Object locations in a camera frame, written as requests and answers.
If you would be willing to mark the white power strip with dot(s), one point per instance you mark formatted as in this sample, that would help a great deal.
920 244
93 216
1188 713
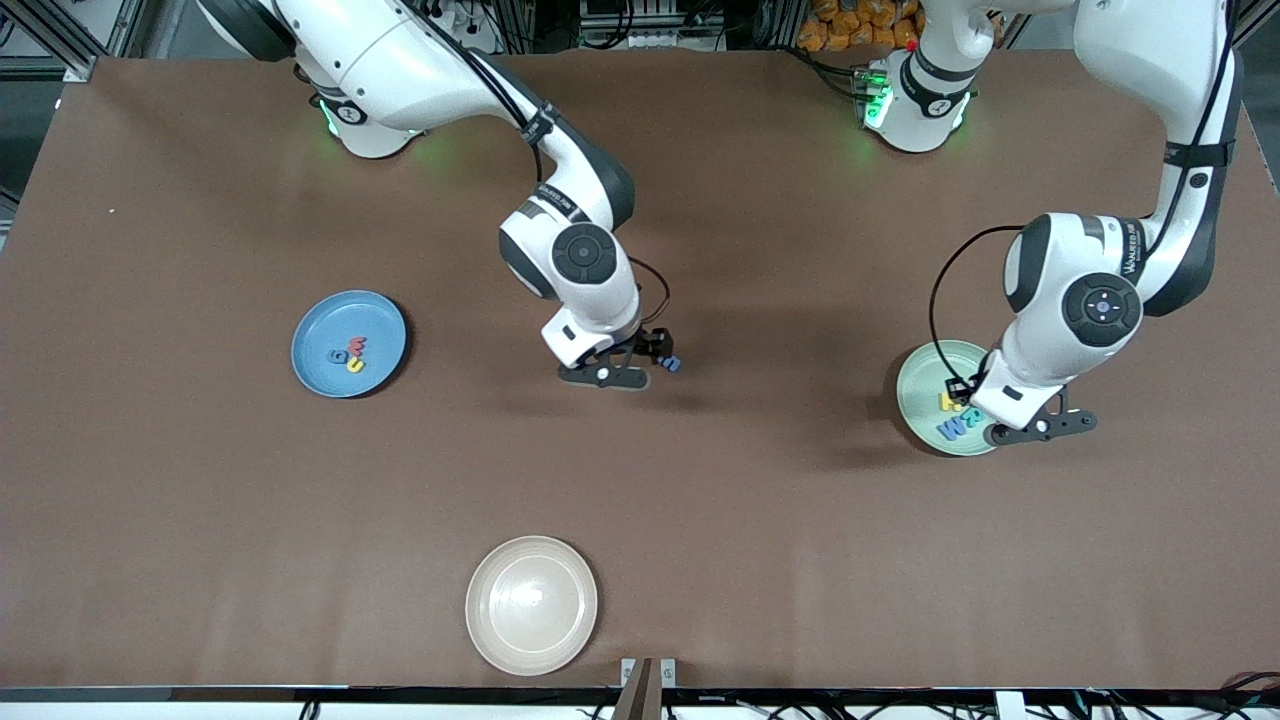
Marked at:
475 30

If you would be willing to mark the pale green round plate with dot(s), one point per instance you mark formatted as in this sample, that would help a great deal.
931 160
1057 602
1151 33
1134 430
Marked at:
920 390

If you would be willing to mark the blue round plate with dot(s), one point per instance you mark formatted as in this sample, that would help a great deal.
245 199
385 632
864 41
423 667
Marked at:
330 320

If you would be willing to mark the aluminium frame profile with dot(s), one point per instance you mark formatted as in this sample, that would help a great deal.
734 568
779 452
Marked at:
75 62
1250 25

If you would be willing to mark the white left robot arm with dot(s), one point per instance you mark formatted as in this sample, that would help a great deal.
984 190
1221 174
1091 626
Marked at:
1150 40

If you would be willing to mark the grey electronics rack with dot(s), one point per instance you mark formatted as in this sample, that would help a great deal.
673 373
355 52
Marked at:
650 25

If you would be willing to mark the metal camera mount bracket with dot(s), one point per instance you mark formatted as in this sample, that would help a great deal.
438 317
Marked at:
648 690

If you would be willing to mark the blue capital letter W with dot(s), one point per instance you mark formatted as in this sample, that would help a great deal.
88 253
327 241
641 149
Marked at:
952 430

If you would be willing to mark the beige round plate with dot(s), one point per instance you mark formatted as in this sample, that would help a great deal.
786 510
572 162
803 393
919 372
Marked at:
531 605

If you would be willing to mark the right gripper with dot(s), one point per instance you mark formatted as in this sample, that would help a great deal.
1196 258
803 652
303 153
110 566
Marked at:
652 347

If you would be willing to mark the orange objects pile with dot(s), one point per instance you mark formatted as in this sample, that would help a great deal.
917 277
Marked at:
825 30

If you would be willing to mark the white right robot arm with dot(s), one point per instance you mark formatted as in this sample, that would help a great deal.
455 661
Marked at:
400 60

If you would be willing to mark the yellow foam letter H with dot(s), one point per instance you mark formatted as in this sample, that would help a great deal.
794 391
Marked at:
947 402

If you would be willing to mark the white label tag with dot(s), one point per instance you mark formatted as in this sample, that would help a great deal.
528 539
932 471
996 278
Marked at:
1010 706

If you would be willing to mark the teal foam letter R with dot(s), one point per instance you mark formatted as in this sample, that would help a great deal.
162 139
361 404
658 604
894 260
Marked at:
968 420

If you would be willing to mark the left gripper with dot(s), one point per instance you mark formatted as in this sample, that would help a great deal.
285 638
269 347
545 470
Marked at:
966 384

